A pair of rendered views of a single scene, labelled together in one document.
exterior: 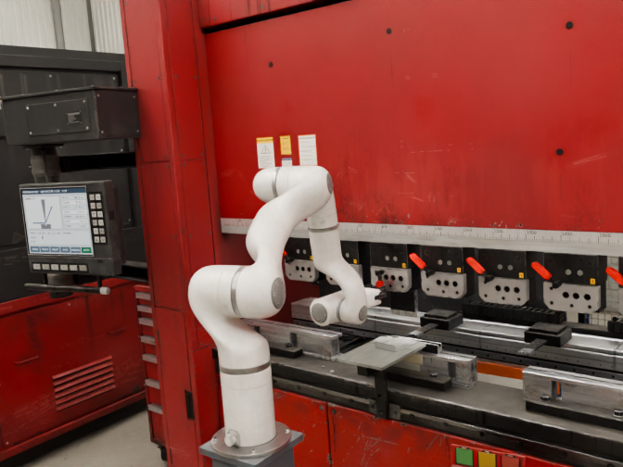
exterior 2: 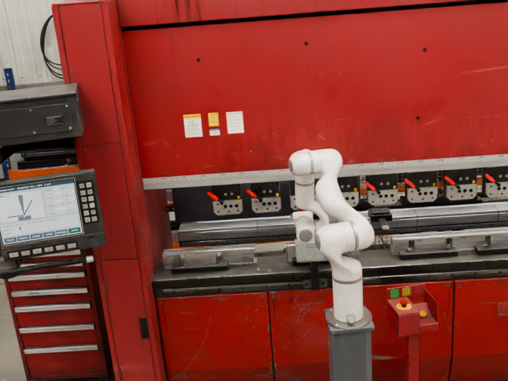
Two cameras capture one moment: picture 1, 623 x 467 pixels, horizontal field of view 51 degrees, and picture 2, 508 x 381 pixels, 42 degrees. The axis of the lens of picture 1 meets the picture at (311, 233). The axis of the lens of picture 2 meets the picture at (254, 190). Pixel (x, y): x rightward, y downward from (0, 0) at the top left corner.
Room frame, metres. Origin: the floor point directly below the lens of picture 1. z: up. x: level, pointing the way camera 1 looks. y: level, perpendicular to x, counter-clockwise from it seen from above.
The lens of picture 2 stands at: (-0.17, 1.93, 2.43)
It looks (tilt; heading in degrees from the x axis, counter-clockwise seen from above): 20 degrees down; 322
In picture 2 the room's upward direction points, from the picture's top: 5 degrees counter-clockwise
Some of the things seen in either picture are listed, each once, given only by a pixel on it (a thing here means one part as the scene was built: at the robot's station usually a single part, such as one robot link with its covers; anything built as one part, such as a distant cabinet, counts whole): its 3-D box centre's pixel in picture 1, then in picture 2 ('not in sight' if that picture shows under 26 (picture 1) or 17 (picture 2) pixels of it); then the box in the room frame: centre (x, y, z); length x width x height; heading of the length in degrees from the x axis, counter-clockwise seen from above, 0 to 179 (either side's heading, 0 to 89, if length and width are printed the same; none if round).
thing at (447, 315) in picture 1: (431, 323); not in sight; (2.31, -0.41, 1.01); 0.26 x 0.12 x 0.05; 139
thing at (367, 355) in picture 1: (381, 352); (313, 249); (2.08, -0.20, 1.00); 0.26 x 0.18 x 0.01; 139
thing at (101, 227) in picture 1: (75, 227); (49, 212); (2.58, 0.93, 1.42); 0.45 x 0.12 x 0.36; 63
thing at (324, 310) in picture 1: (333, 308); (305, 230); (1.97, -0.05, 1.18); 0.13 x 0.09 x 0.08; 139
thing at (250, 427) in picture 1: (248, 403); (348, 297); (1.49, 0.18, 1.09); 0.19 x 0.19 x 0.18
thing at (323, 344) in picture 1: (288, 337); (209, 256); (2.55, 0.12, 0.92); 0.50 x 0.06 x 0.10; 49
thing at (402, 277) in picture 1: (395, 264); (304, 192); (2.21, -0.28, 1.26); 0.15 x 0.09 x 0.17; 49
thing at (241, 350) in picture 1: (229, 315); (339, 252); (1.50, 0.21, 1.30); 0.19 x 0.12 x 0.24; 65
